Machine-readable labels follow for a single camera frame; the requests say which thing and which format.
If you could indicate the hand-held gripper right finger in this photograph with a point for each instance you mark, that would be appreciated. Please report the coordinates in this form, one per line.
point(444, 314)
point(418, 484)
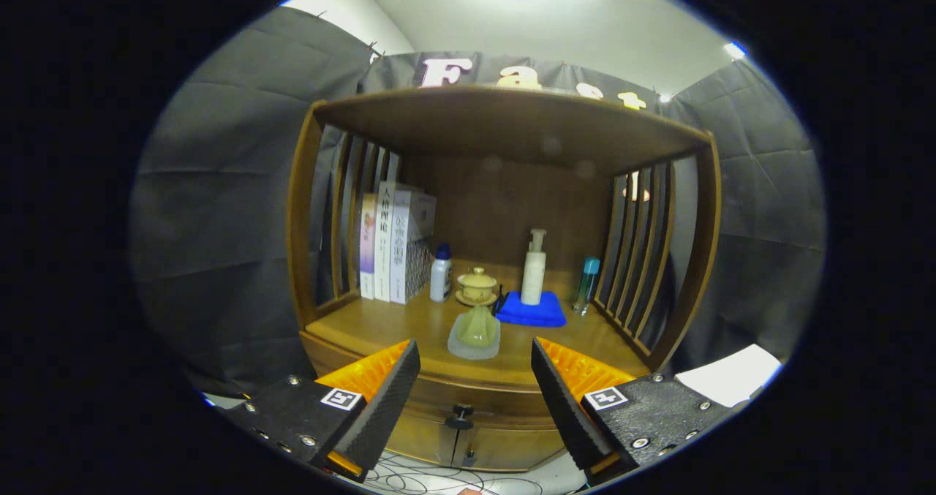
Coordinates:
point(563, 400)

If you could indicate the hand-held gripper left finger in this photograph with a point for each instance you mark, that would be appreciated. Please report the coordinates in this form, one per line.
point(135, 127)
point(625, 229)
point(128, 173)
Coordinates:
point(391, 400)

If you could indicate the brown wooden drawer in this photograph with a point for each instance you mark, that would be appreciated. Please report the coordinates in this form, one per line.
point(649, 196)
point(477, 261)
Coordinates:
point(504, 407)

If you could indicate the translucent yellow-green pouch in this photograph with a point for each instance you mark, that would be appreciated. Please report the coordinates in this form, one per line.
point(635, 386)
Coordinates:
point(475, 334)

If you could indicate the wooden cabinet door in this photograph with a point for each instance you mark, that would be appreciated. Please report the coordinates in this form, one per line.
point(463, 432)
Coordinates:
point(424, 436)
point(512, 447)

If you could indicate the wooden countertop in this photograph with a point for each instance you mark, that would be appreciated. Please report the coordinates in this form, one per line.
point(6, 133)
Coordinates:
point(395, 327)

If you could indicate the white filing cabinet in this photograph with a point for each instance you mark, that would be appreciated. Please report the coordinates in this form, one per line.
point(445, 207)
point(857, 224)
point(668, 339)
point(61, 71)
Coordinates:
point(731, 378)

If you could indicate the brown wooden cabinet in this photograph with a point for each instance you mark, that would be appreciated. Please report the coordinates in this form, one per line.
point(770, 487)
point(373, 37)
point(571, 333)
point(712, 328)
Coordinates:
point(497, 202)

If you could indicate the blue folded cloth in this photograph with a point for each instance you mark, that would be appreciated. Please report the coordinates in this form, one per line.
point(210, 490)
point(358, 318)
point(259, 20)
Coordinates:
point(534, 314)

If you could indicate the clear bottle teal cap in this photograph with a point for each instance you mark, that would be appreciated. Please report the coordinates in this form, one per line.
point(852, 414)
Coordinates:
point(586, 286)

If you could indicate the white pump bottle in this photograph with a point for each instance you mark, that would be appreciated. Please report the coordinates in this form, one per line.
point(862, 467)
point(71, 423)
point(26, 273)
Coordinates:
point(534, 276)

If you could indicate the white bottle blue cap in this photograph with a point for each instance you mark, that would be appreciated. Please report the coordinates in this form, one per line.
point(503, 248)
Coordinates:
point(440, 279)

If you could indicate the yellow lidded teacup with saucer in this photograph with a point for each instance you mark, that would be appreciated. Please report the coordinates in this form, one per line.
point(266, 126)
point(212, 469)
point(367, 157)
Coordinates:
point(477, 285)

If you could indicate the thin white book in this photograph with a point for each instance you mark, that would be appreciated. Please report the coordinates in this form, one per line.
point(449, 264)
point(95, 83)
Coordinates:
point(385, 246)

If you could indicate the white patterned boxed book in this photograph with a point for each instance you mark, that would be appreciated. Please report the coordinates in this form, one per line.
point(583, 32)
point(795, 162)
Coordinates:
point(411, 246)

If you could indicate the purple pink book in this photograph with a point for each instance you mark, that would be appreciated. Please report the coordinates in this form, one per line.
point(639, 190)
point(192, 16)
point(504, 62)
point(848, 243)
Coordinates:
point(368, 246)

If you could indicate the small ceiling spotlight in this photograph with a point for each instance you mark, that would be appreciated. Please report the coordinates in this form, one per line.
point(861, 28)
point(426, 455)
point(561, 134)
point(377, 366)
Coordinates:
point(735, 49)

